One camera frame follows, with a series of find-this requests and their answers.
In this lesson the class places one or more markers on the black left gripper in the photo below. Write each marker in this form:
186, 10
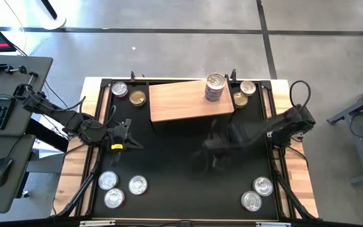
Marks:
118, 134

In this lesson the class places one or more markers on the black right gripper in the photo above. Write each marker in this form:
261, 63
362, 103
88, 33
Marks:
217, 145

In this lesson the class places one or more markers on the green label can silver lid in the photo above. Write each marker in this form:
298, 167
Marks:
263, 186
108, 180

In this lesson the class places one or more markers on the red label seafood can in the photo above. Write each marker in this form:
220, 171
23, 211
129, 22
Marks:
251, 200
114, 198
119, 89
138, 184

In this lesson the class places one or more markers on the blue label can gold lid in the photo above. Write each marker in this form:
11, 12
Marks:
215, 81

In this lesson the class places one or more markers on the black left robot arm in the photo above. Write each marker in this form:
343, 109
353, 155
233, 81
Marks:
71, 121

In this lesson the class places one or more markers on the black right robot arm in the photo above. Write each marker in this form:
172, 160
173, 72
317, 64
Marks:
291, 121

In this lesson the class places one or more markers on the wooden shelf black legs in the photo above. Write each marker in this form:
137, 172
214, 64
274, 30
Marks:
181, 101

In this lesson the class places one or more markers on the seafood can silver lid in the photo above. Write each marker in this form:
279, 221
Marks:
248, 87

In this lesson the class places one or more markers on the black table mat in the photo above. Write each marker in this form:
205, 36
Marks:
184, 195

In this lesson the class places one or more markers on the green label can gold lid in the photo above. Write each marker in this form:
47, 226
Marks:
137, 97
241, 99

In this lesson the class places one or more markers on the black desk support beam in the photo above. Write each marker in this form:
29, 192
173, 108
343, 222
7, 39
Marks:
43, 134

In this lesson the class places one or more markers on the black computer mouse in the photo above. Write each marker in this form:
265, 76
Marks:
0, 171

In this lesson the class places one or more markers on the white round stand base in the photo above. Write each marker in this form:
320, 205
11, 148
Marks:
57, 22

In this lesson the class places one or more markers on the black stand pole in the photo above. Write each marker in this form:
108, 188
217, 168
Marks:
49, 10

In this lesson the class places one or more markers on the silver metal bracket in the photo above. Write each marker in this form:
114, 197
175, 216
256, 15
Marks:
97, 223
273, 224

